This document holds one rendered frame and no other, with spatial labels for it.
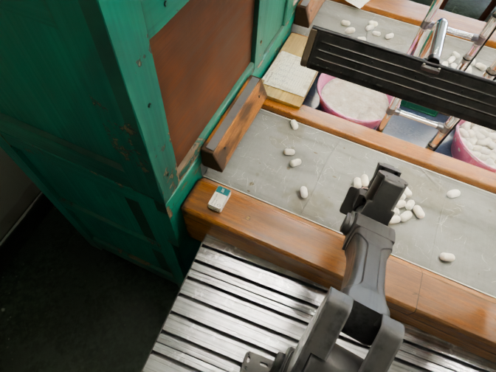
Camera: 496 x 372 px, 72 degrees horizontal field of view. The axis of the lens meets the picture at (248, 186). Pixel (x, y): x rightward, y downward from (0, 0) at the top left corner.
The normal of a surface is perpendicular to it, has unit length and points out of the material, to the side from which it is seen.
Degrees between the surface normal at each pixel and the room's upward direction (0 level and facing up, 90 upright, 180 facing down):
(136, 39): 90
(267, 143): 0
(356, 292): 31
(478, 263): 0
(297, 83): 0
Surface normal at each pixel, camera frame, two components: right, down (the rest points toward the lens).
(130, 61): 0.91, 0.37
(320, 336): -0.22, -0.04
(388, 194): -0.33, 0.23
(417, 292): 0.05, -0.52
